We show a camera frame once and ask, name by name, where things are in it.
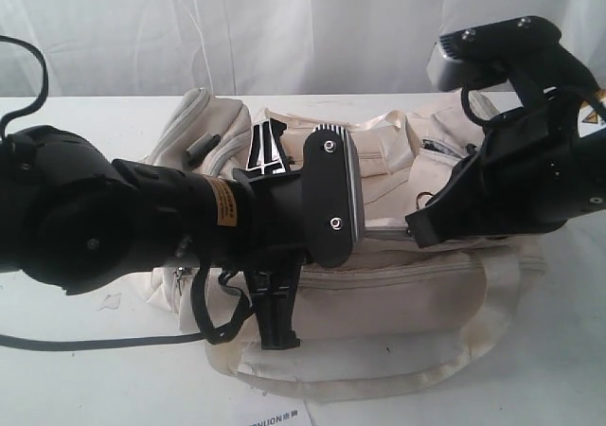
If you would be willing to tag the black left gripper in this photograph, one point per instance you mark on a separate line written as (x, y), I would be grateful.
(275, 247)

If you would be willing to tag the white printed paper sheet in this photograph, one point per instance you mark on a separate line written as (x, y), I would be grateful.
(272, 410)

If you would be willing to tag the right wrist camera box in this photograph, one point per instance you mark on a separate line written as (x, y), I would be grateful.
(478, 57)

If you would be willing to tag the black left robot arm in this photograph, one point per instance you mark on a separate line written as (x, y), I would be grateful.
(73, 219)

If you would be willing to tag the white backdrop curtain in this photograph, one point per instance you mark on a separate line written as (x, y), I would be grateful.
(268, 47)

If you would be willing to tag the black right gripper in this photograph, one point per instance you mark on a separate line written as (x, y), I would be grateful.
(539, 163)

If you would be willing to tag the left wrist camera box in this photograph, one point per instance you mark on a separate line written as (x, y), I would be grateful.
(332, 196)

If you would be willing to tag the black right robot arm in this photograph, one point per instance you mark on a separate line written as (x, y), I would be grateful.
(542, 159)

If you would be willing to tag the cream fabric duffel bag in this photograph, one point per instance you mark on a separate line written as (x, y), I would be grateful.
(389, 286)

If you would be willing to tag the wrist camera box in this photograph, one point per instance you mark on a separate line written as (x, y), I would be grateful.
(332, 196)
(478, 57)

